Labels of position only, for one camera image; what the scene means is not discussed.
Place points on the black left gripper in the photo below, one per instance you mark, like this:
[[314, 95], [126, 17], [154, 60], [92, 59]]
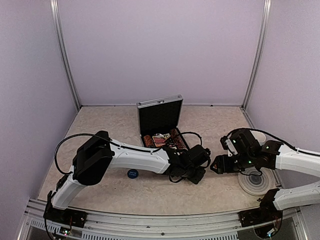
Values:
[[197, 180]]

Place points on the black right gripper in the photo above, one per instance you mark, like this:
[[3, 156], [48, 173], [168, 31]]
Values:
[[222, 165]]

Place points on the red playing card deck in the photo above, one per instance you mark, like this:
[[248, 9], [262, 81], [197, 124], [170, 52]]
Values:
[[160, 139]]

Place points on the aluminium poker chip case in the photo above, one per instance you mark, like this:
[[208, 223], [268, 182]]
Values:
[[158, 116]]

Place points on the blue round button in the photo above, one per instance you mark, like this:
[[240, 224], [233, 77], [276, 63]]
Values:
[[132, 173]]

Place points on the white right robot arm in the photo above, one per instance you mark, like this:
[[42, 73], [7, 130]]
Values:
[[292, 159]]

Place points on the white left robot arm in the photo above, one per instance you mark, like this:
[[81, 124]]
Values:
[[100, 153]]

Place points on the dark red chip row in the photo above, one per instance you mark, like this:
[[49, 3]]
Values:
[[177, 139]]

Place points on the grey striped plate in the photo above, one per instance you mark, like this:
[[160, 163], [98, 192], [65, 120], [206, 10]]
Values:
[[256, 183]]

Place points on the light blue mug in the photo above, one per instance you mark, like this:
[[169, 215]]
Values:
[[258, 135]]

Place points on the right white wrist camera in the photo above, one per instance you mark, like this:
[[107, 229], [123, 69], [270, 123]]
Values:
[[228, 145]]

